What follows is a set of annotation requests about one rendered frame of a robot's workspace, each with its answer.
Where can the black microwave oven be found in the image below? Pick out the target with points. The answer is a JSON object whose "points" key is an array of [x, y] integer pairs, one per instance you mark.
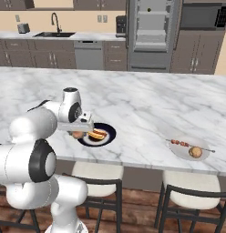
{"points": [[200, 16]]}

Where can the brown wall cupboard run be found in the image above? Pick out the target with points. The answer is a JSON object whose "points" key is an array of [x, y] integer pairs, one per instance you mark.
{"points": [[99, 4], [11, 3]]}

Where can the meat skewer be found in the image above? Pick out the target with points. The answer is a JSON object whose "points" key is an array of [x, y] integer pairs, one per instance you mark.
{"points": [[180, 142]]}

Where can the hot dog in bun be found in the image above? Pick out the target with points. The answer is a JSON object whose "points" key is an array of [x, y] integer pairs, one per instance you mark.
{"points": [[97, 133]]}

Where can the brown tall cupboard run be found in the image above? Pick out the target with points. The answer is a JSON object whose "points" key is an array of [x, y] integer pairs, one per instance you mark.
{"points": [[195, 51]]}

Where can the grey dishwasher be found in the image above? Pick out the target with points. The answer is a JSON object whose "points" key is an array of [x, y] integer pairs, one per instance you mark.
{"points": [[89, 56]]}

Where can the dark blue rimmed plate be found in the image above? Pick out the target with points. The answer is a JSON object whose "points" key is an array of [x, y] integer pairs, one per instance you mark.
{"points": [[110, 133]]}

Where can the brown base cupboard run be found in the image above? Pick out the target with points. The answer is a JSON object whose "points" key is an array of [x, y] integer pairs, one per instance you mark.
{"points": [[32, 54]]}

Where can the brown drawer cupboard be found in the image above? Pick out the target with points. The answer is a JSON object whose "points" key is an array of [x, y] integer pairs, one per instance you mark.
{"points": [[115, 56]]}

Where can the black coffee machine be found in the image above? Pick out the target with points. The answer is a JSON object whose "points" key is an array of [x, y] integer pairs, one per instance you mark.
{"points": [[121, 25]]}

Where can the dark sink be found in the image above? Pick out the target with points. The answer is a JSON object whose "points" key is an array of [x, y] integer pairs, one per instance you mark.
{"points": [[54, 34]]}

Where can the grey double wall socket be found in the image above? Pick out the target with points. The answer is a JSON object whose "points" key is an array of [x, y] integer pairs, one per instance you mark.
{"points": [[102, 18]]}

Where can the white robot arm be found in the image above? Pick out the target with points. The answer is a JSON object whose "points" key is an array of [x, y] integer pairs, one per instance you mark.
{"points": [[29, 157]]}

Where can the grey fridge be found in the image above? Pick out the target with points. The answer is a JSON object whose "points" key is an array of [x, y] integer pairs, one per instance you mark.
{"points": [[151, 39]]}

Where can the pale grey plate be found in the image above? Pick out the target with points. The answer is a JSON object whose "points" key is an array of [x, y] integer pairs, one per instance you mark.
{"points": [[178, 150]]}

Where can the grey single wall socket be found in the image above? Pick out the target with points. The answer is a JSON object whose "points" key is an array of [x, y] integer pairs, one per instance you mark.
{"points": [[17, 18]]}

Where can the silver toaster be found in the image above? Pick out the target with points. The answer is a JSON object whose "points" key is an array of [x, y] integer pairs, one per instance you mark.
{"points": [[23, 28]]}

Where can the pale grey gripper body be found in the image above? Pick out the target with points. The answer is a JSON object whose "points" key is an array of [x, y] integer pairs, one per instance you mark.
{"points": [[73, 126]]}

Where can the small dark round item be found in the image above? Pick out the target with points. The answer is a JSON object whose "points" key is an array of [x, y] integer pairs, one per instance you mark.
{"points": [[149, 9]]}

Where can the black tap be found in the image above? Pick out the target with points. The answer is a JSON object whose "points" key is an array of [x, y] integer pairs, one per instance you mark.
{"points": [[58, 25]]}

